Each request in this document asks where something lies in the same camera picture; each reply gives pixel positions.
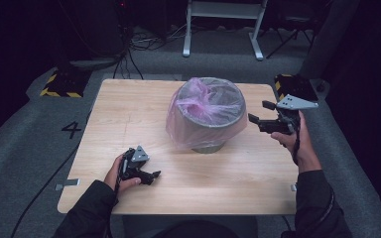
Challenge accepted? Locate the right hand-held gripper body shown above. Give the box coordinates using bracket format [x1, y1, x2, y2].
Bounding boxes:
[270, 93, 319, 136]

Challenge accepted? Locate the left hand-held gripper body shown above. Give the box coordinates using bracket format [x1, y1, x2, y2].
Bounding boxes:
[118, 145, 151, 181]

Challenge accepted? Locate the pink plastic bag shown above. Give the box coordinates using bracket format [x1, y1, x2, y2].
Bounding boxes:
[165, 76, 249, 151]

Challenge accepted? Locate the green ribbed bin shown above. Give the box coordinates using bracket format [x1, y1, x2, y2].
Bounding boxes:
[170, 76, 248, 155]

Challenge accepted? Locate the person's left hand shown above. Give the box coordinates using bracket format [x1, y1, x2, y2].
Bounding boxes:
[103, 153, 143, 193]

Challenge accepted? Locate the person's right hand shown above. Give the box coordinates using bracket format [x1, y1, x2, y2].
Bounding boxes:
[270, 110, 322, 175]

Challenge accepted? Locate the black yellow striped base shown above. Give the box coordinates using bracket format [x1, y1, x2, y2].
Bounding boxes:
[274, 73, 319, 102]
[39, 68, 92, 99]

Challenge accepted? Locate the grey tape strip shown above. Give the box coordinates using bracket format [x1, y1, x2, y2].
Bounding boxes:
[55, 178, 81, 192]

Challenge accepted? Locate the person's lap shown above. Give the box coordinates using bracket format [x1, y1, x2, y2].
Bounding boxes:
[150, 218, 242, 238]

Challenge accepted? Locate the black tripod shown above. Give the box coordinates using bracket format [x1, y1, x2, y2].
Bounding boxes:
[265, 13, 317, 60]

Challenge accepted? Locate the grey curtain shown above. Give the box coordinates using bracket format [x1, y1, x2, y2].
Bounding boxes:
[299, 0, 362, 80]

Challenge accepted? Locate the white metal stand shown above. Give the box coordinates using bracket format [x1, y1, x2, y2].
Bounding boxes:
[182, 0, 269, 61]

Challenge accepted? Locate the right hand-held gripper cable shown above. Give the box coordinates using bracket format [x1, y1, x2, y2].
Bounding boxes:
[291, 127, 302, 166]

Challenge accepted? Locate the black floor cable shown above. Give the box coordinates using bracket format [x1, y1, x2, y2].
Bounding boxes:
[10, 111, 92, 238]

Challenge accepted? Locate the bundle of black cables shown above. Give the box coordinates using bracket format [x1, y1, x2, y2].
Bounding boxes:
[111, 0, 187, 80]

